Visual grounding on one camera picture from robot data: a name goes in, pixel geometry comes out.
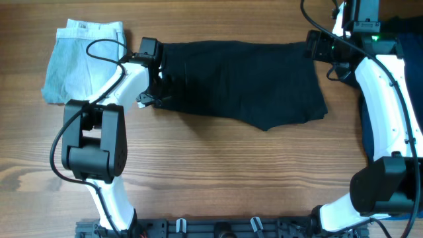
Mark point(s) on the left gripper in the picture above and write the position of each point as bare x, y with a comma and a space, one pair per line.
144, 98

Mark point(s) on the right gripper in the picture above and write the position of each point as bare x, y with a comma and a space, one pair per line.
322, 38

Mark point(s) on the black shorts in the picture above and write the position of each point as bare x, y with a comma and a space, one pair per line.
264, 85

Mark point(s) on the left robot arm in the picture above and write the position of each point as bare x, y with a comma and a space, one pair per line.
91, 148

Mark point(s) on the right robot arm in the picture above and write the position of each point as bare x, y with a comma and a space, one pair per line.
361, 24

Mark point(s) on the folded light blue shorts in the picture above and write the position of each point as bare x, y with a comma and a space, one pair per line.
71, 73

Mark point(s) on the blue t-shirt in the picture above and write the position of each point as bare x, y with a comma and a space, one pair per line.
391, 117

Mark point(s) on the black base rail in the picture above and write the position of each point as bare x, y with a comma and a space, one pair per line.
284, 227

